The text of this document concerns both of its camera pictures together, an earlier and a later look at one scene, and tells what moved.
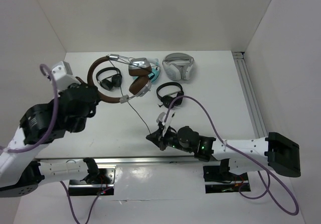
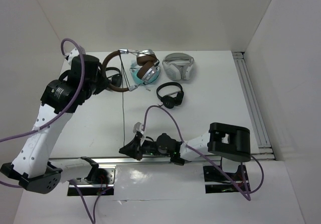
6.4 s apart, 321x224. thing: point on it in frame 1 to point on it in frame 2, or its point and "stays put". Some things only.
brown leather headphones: [140, 70] to [148, 67]
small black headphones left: [108, 83] stays put
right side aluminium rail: [251, 98] stays put
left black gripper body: [81, 124] to [100, 83]
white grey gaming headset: [177, 66] stays put
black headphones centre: [167, 100] stays put
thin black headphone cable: [126, 100] to [123, 99]
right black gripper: [157, 137] to [134, 148]
